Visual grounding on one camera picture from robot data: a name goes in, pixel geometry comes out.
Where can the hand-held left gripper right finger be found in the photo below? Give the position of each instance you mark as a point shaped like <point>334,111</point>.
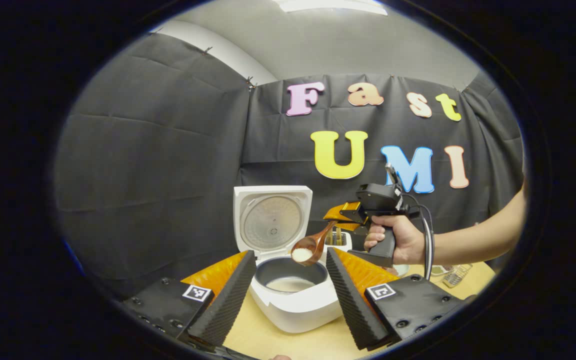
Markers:
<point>353,305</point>

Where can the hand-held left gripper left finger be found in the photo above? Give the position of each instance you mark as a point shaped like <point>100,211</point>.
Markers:
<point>228,300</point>

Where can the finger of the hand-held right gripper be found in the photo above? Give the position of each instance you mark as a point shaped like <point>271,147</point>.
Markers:
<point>340,212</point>

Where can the white chopstick holder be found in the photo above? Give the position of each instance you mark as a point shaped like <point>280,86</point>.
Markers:
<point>345,242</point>

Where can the brown wooden spoon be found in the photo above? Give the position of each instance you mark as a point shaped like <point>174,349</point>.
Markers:
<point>313,245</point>

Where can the white rice cooker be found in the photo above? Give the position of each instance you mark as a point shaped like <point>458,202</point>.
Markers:
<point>293,310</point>

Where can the clear water bottle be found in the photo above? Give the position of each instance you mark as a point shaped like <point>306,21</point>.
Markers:
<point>458,275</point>

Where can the black backdrop cloth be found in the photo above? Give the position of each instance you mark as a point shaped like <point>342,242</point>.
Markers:
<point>143,175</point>

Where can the long ceiling light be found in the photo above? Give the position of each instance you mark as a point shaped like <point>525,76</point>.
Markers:
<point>333,5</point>

